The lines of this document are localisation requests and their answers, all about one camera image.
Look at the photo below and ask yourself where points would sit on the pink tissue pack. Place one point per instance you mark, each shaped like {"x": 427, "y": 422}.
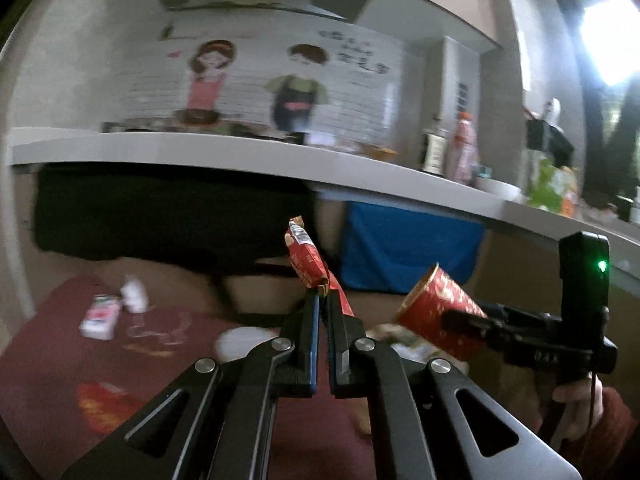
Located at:
{"x": 101, "y": 318}

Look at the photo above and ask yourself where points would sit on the cartoon couple wall sticker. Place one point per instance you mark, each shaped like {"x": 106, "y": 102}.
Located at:
{"x": 340, "y": 81}

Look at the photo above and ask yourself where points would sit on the red striped floor mat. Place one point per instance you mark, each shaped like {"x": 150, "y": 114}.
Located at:
{"x": 45, "y": 362}

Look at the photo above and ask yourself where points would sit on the black cloth under counter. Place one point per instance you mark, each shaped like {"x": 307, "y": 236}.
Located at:
{"x": 207, "y": 221}

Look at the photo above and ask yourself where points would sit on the red plastic bag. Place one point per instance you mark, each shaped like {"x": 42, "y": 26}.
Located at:
{"x": 104, "y": 407}

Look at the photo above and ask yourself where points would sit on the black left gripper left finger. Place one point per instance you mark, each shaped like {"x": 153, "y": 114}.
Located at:
{"x": 215, "y": 420}

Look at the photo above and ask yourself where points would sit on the pink plastic bottle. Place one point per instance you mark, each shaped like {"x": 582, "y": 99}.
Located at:
{"x": 464, "y": 152}

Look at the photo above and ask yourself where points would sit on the red paper cup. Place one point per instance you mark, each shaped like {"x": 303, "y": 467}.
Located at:
{"x": 424, "y": 308}

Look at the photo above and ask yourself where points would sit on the grey kitchen countertop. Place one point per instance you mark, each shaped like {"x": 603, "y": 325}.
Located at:
{"x": 35, "y": 145}

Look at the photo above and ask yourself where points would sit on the green vegetables on counter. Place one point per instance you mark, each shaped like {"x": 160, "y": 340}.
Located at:
{"x": 549, "y": 185}

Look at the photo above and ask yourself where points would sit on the blue cloth under counter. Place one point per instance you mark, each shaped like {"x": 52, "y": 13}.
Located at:
{"x": 387, "y": 249}

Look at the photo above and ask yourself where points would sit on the red snack wrapper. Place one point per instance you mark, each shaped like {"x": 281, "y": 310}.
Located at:
{"x": 311, "y": 269}

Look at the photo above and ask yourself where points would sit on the right hand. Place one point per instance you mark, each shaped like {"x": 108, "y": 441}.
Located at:
{"x": 583, "y": 407}

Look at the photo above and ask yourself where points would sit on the red sleeve forearm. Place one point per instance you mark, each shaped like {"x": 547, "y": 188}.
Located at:
{"x": 613, "y": 442}

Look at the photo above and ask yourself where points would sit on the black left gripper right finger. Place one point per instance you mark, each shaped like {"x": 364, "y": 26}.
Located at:
{"x": 429, "y": 420}

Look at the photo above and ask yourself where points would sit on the white tissue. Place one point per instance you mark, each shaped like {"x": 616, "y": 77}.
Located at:
{"x": 134, "y": 296}

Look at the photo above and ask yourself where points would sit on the dark sauce bottle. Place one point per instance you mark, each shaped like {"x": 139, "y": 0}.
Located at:
{"x": 435, "y": 145}

